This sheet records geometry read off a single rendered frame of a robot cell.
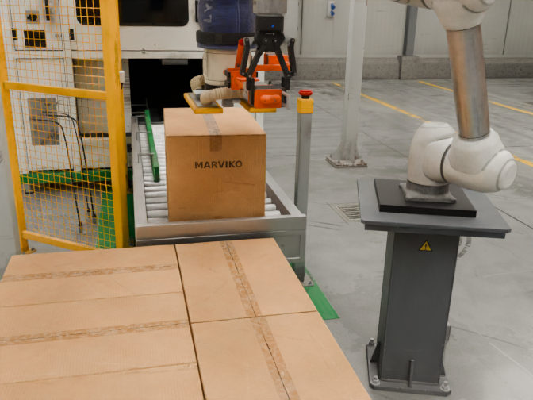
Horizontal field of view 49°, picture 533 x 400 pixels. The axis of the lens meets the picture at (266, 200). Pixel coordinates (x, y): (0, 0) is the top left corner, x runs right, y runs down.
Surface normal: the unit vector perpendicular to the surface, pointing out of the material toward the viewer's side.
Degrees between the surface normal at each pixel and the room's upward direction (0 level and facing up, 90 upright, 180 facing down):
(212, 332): 0
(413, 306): 90
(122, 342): 0
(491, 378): 0
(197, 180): 90
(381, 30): 90
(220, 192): 90
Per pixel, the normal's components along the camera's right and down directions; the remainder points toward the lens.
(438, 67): 0.23, 0.32
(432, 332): -0.11, 0.33
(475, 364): 0.02, -0.95
